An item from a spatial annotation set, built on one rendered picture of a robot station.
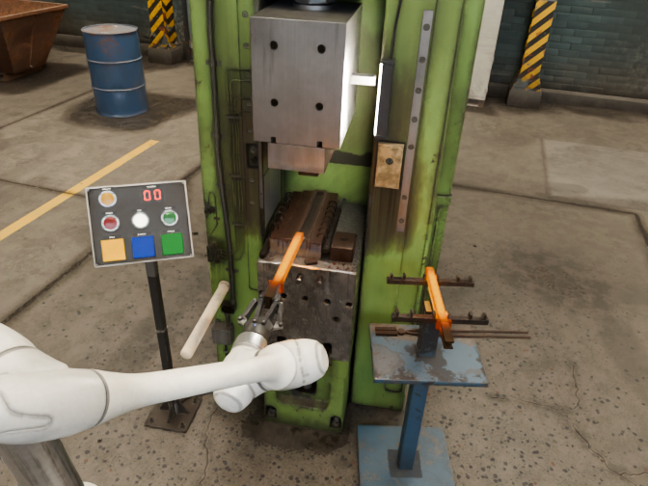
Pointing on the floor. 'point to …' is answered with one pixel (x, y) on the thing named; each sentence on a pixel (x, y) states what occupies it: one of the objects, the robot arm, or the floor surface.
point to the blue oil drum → (116, 69)
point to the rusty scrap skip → (26, 36)
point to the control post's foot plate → (160, 418)
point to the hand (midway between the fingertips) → (272, 294)
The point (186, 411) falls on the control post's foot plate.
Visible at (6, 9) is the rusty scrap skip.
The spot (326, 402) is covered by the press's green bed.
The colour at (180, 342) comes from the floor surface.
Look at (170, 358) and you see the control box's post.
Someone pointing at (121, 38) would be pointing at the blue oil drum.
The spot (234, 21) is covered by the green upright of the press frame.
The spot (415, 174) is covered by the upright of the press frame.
